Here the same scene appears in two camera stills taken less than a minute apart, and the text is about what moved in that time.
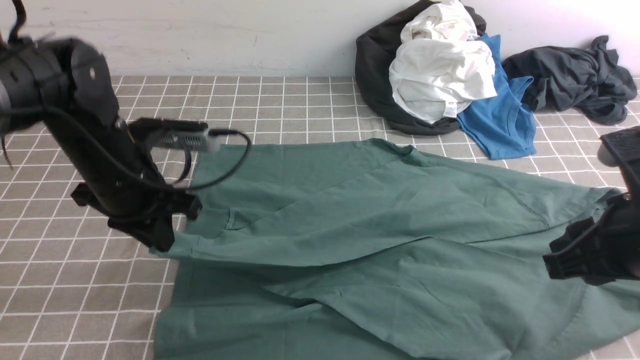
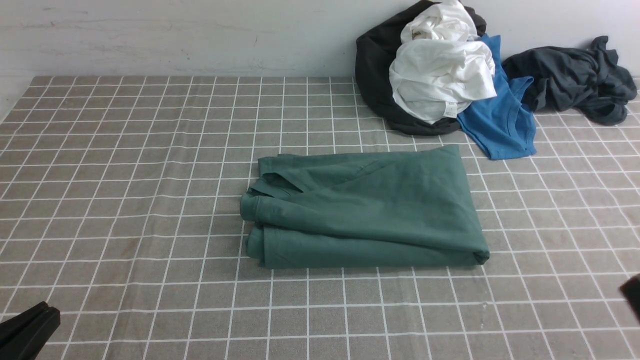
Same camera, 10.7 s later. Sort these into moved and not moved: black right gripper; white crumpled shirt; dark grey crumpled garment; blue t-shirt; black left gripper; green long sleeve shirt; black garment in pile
Moved: black left gripper; black right gripper; green long sleeve shirt
Not moved: white crumpled shirt; dark grey crumpled garment; black garment in pile; blue t-shirt
